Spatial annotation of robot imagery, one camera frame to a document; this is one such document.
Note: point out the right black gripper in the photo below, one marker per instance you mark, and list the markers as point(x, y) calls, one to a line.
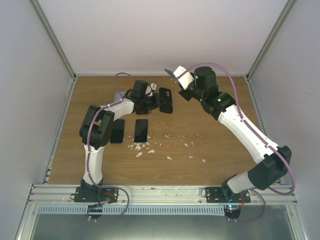
point(184, 95)

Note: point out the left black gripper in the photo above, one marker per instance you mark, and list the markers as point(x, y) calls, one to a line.
point(158, 99)

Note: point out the black cased phone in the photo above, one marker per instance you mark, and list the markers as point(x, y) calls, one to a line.
point(166, 101)
point(143, 110)

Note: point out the light blue phone case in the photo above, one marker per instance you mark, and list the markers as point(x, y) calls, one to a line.
point(118, 96)

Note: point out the black smartphone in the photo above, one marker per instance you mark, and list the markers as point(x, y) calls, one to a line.
point(117, 133)
point(141, 131)

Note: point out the blue smartphone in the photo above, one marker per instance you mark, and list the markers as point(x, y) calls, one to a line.
point(171, 74)

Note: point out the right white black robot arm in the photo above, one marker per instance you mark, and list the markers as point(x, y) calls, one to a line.
point(272, 162)

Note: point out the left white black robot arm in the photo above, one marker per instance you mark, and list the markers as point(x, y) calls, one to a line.
point(96, 128)

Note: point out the white debris pieces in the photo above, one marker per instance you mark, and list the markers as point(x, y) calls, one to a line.
point(164, 143)

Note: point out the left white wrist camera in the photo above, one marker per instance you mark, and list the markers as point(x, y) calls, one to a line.
point(152, 88)

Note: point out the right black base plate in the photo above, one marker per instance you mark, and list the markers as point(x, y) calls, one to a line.
point(214, 194)

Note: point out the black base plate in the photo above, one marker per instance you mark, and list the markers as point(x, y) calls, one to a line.
point(88, 193)
point(214, 194)

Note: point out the grey slotted cable duct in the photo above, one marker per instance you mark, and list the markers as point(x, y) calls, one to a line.
point(78, 209)

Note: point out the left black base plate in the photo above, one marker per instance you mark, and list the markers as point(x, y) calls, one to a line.
point(88, 193)

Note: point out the aluminium front rail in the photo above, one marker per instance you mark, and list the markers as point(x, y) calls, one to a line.
point(151, 195)

